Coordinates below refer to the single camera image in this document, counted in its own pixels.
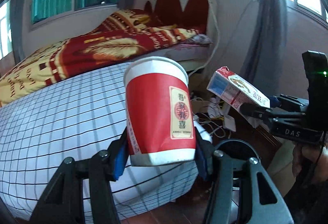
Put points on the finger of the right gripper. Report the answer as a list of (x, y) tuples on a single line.
[(256, 111), (288, 102)]

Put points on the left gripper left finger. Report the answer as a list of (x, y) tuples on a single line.
[(117, 157)]

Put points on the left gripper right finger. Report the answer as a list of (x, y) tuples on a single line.
[(203, 156)]

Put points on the red white snack box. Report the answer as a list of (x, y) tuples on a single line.
[(235, 90)]

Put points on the red paper cup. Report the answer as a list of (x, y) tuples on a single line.
[(160, 126)]

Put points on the person's right hand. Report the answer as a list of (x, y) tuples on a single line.
[(316, 155)]

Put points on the white grid bed sheet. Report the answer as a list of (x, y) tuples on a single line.
[(77, 118)]

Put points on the red yellow patterned quilt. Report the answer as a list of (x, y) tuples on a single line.
[(123, 35)]

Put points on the red white headboard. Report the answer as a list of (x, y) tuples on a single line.
[(193, 15)]

